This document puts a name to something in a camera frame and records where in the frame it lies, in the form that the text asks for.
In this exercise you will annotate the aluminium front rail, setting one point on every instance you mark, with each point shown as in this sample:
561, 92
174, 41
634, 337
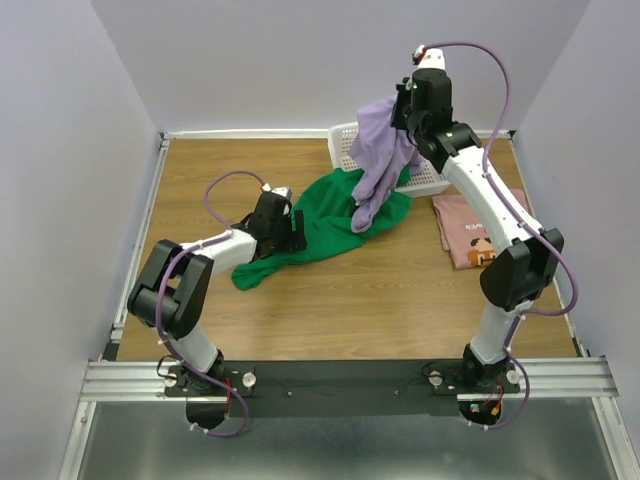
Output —
580, 377

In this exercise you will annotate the aluminium back rail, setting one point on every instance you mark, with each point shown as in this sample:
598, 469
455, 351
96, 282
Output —
283, 133

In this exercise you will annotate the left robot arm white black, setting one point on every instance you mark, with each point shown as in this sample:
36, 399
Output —
171, 289

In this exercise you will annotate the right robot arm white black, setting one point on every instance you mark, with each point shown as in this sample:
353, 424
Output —
525, 253

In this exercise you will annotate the purple t shirt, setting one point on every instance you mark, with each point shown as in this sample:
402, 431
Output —
382, 153

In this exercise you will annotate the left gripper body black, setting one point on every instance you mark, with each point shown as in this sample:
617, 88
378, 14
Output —
283, 235

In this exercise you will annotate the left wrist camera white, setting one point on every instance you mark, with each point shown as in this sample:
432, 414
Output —
276, 199

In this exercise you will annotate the aluminium left rail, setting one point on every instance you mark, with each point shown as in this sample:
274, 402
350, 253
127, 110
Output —
117, 327

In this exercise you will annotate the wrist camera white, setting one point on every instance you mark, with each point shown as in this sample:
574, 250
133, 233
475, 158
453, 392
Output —
428, 58
276, 199

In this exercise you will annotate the green t shirt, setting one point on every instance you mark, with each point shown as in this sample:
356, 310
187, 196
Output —
328, 208

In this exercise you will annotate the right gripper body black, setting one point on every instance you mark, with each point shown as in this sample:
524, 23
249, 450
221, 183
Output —
402, 117

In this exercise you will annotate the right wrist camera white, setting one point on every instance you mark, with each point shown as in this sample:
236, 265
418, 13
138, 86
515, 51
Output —
428, 58

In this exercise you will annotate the folded pink t shirt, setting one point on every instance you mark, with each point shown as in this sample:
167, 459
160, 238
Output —
462, 233

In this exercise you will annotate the white plastic basket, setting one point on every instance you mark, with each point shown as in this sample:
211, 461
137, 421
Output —
425, 184

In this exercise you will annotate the black base mat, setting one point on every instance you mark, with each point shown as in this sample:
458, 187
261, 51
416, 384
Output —
270, 389

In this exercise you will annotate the aluminium rail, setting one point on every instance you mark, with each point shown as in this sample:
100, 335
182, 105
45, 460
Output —
580, 377
283, 133
117, 327

